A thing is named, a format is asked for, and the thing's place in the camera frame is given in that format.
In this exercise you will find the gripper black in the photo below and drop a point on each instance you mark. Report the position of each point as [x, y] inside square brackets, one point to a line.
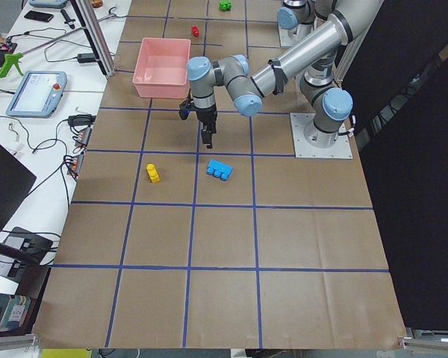
[206, 116]

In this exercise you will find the blue block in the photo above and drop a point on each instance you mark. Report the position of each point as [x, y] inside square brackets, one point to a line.
[219, 170]

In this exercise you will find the green block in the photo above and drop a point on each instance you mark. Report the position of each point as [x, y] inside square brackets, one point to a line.
[225, 5]

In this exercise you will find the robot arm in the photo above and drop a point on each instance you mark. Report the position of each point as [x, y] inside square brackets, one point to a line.
[291, 14]
[345, 21]

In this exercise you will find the pink plastic box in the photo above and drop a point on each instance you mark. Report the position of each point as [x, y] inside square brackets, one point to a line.
[161, 68]

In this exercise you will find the yellow block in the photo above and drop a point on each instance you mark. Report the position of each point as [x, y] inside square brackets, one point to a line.
[153, 173]

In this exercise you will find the red block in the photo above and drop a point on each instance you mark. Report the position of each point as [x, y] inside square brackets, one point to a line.
[195, 31]

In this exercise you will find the black power adapter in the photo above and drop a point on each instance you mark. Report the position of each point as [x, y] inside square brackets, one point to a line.
[86, 58]

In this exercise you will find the teach pendant tablet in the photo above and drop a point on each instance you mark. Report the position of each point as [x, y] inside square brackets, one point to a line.
[38, 94]

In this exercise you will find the black monitor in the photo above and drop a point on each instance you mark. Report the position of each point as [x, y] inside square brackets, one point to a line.
[15, 183]

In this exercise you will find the reacher grabber tool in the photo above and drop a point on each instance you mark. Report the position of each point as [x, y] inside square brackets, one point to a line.
[12, 60]

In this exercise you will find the black smartphone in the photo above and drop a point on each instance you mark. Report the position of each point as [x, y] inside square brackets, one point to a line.
[39, 16]

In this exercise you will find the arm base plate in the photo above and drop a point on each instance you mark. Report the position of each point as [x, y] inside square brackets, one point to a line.
[289, 37]
[310, 143]

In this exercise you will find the aluminium frame post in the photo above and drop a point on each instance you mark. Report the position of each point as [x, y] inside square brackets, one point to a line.
[89, 22]

